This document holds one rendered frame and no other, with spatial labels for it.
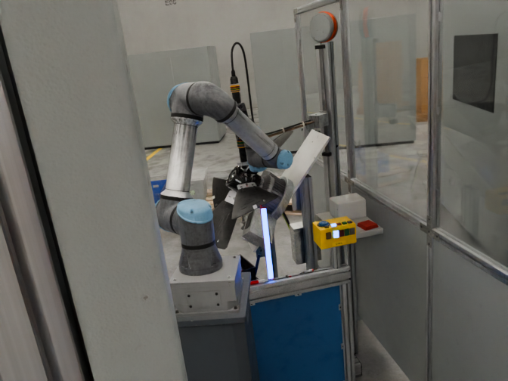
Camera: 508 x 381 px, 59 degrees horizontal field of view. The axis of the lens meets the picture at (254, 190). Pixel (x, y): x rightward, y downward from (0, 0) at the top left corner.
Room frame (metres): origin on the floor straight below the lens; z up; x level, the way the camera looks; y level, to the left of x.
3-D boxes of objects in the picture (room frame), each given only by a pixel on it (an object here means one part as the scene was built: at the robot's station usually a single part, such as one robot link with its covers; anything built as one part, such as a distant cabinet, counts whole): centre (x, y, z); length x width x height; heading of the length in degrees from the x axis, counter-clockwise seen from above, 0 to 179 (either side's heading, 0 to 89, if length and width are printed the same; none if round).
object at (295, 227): (2.36, -0.26, 0.73); 0.15 x 0.09 x 0.22; 100
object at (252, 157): (1.80, -0.04, 1.38); 0.11 x 0.08 x 0.11; 41
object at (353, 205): (2.37, -0.51, 0.92); 0.17 x 0.16 x 0.11; 100
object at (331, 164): (2.59, -0.48, 0.90); 0.08 x 0.06 x 1.80; 45
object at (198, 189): (5.19, 0.75, 0.31); 0.60 x 0.42 x 0.33; 0
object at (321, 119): (2.52, -0.41, 1.39); 0.10 x 0.07 x 0.09; 135
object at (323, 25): (2.59, -0.48, 1.88); 0.16 x 0.07 x 0.16; 45
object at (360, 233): (2.29, -0.49, 0.85); 0.36 x 0.24 x 0.03; 10
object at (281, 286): (1.71, 0.07, 0.82); 0.90 x 0.04 x 0.08; 100
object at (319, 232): (1.78, -0.32, 1.02); 0.16 x 0.10 x 0.11; 100
